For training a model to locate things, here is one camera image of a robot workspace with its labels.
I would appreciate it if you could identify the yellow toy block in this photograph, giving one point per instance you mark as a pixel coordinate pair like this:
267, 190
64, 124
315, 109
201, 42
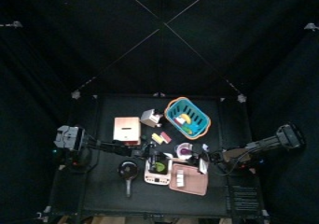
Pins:
156, 138

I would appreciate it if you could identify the white kitchen scale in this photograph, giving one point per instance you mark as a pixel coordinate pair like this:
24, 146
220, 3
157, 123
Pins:
155, 179

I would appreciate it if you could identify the white text label sticker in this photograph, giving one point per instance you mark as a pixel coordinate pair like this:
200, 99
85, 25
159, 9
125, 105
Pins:
244, 198

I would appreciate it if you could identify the pink toy block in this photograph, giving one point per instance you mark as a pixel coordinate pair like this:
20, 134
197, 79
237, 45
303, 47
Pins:
165, 137

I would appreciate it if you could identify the green toy vegetable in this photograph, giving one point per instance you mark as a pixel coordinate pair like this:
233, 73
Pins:
187, 130

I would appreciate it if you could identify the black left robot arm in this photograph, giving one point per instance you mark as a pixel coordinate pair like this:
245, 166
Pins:
99, 146

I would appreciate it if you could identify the white red toy food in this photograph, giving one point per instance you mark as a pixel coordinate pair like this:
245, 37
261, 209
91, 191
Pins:
179, 121

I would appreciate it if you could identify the teal basket with orange rim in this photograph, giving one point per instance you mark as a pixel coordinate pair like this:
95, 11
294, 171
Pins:
197, 125

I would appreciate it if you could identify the small white toy piece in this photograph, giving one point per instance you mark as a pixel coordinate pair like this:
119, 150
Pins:
204, 147

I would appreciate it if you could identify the yellow toy banana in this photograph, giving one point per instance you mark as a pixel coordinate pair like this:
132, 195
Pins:
185, 118

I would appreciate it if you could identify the purple white toy bowl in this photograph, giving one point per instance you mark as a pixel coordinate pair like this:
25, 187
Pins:
183, 150

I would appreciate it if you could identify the stack of sponges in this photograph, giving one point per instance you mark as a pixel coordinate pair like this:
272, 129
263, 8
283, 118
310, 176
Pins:
180, 178

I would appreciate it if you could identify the small white brown toy box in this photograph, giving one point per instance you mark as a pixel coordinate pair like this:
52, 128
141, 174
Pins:
149, 118

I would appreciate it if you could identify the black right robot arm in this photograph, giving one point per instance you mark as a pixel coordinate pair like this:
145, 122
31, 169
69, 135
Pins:
269, 142

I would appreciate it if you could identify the green toy lettuce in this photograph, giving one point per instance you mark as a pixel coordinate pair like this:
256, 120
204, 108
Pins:
159, 167

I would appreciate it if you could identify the wooden box with red side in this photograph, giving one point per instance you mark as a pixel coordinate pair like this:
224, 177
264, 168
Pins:
127, 129

